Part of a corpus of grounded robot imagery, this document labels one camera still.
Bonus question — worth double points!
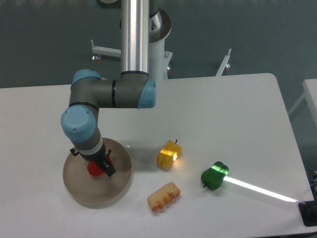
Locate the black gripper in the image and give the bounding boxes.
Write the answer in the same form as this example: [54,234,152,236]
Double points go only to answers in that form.
[70,143,116,177]

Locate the red toy bell pepper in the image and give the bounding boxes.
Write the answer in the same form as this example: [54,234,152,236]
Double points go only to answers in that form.
[87,149,112,177]

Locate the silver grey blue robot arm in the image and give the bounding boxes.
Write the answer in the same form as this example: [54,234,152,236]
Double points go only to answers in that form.
[60,0,158,177]

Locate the beige round plate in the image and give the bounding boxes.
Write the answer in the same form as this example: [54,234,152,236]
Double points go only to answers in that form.
[62,138,132,209]

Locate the yellow toy bell pepper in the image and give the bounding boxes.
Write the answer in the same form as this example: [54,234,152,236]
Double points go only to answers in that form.
[157,139,182,169]

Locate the green toy bell pepper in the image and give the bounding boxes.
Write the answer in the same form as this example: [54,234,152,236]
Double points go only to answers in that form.
[201,161,229,191]

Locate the orange toy bread piece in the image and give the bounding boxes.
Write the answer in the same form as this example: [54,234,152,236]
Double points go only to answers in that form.
[148,181,181,212]

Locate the black box at table edge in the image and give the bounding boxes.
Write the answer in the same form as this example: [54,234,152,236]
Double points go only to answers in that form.
[298,201,317,227]

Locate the white side table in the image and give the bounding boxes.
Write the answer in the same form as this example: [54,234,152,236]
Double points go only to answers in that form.
[288,79,317,120]

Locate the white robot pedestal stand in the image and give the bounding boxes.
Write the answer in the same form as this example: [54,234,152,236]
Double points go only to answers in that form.
[91,8,231,80]

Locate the black cables at right edge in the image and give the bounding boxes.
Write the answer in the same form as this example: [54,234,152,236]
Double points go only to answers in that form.
[305,168,317,193]

